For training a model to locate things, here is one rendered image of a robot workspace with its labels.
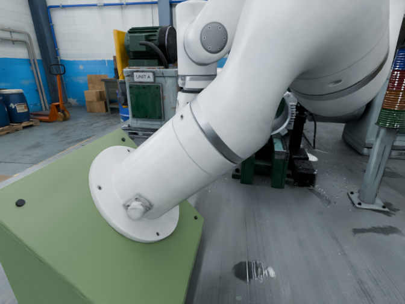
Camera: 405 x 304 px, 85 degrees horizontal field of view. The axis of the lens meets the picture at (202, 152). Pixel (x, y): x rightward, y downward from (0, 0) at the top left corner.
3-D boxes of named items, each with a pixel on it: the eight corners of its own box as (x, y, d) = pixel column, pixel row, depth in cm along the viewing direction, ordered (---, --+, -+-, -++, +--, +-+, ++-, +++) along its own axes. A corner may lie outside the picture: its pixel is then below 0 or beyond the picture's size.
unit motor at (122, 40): (135, 104, 143) (128, 29, 128) (184, 106, 136) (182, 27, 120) (111, 111, 120) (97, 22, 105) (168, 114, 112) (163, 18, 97)
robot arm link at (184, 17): (223, 75, 45) (210, 73, 53) (226, -3, 40) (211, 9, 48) (182, 75, 43) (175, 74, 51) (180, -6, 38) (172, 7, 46)
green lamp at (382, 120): (371, 122, 61) (376, 105, 59) (397, 123, 59) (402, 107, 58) (382, 128, 55) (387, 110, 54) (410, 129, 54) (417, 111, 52)
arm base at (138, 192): (164, 266, 35) (263, 212, 29) (61, 190, 29) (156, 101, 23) (182, 192, 52) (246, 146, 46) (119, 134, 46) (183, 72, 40)
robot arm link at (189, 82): (184, 76, 43) (184, 91, 44) (223, 75, 46) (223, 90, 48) (171, 75, 50) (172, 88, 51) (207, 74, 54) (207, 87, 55)
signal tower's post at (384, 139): (346, 193, 70) (386, 46, 55) (375, 196, 68) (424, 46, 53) (356, 207, 63) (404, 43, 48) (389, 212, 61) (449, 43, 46)
